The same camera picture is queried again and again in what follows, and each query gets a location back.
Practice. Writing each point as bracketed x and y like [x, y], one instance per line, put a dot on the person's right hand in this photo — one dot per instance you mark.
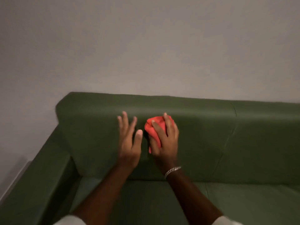
[167, 147]

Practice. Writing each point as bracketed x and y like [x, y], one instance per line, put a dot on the person's left hand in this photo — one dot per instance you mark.
[127, 149]

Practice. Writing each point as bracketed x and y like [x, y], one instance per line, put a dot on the person's right middle finger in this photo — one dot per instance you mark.
[168, 124]

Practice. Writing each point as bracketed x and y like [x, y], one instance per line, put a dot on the person's left thumb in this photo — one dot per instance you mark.
[137, 139]

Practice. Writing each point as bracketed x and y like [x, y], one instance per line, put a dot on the person's left middle finger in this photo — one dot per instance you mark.
[125, 124]

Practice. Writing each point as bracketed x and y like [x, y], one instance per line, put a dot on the person's right thumb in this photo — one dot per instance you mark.
[153, 146]

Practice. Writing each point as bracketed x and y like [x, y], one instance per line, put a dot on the red cloth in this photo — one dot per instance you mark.
[154, 128]

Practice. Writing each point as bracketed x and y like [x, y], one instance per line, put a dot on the person's left forearm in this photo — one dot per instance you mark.
[103, 196]

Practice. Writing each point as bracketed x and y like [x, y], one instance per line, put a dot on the person's right forearm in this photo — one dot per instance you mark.
[192, 199]

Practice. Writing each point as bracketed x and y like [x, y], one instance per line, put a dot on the green sofa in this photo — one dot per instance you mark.
[164, 147]

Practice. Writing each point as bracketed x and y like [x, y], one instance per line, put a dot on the white right sleeve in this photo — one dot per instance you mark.
[226, 220]

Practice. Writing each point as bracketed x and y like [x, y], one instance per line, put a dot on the white sleeve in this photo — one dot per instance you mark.
[226, 220]
[69, 220]

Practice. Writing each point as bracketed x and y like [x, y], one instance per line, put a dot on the white left sleeve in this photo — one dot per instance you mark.
[69, 220]

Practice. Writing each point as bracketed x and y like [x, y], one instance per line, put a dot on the white baseboard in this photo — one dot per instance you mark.
[14, 181]

